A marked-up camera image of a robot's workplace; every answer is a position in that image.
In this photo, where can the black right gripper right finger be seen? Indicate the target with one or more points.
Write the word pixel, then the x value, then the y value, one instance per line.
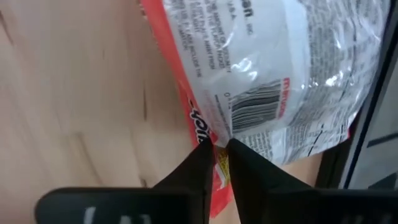
pixel 280 205

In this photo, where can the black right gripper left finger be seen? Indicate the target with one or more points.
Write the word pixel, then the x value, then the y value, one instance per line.
pixel 124 205

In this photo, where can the orange ramen noodle packet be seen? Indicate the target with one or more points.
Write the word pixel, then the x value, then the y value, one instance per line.
pixel 264 62

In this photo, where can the black metal table frame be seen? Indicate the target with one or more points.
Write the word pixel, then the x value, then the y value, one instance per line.
pixel 367 124

